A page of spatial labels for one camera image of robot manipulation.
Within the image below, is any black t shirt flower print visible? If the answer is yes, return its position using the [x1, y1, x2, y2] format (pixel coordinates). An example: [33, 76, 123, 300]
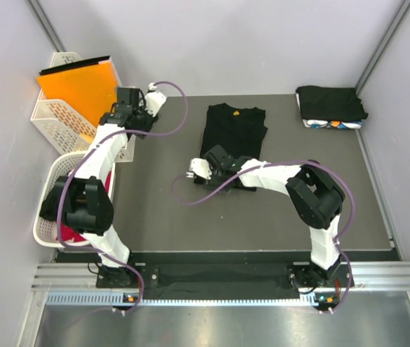
[193, 103, 269, 192]

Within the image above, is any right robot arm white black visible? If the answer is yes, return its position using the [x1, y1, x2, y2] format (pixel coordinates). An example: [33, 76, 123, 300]
[189, 145, 345, 288]

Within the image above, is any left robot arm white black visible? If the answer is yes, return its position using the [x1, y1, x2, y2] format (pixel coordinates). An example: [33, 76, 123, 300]
[39, 84, 166, 288]

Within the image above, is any folded black t shirt stack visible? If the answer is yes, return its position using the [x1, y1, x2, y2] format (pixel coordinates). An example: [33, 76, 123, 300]
[295, 85, 369, 129]

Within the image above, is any orange folder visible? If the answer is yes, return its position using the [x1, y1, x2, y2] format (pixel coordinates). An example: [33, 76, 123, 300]
[36, 59, 120, 127]

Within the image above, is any white perforated file organizer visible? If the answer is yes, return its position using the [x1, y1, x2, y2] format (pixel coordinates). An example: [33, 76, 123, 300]
[30, 51, 136, 163]

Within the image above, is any black folder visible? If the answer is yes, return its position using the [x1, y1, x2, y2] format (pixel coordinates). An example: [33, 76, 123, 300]
[39, 56, 111, 76]

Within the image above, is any black garment in basket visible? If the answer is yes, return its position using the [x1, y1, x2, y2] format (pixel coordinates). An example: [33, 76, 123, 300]
[39, 190, 60, 222]

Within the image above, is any red garment in basket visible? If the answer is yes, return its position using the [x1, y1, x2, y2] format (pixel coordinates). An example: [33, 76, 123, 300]
[61, 171, 112, 243]

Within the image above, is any white oval laundry basket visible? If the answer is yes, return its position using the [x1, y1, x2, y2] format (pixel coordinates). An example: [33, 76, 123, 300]
[33, 151, 116, 248]

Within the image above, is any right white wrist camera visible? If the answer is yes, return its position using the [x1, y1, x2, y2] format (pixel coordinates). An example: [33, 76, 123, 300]
[185, 158, 212, 180]

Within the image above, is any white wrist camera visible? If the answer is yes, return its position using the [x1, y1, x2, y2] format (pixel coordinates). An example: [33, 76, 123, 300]
[185, 158, 212, 180]
[145, 82, 167, 117]

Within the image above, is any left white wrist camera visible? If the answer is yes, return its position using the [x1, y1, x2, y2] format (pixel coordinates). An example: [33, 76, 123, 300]
[145, 82, 167, 117]

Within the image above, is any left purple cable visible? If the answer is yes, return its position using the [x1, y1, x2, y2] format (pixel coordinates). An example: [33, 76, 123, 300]
[56, 81, 189, 314]

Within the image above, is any purple cable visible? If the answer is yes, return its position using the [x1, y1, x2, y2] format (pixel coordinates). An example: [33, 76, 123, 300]
[56, 81, 189, 314]
[171, 160, 356, 314]

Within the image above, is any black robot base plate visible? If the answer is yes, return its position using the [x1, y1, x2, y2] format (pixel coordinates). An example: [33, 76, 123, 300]
[95, 251, 357, 301]

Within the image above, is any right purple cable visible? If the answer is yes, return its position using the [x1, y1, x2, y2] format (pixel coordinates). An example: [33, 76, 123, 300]
[171, 160, 356, 314]

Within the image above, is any aluminium frame rail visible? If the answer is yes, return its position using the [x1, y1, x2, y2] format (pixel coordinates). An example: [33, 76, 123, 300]
[31, 261, 410, 308]

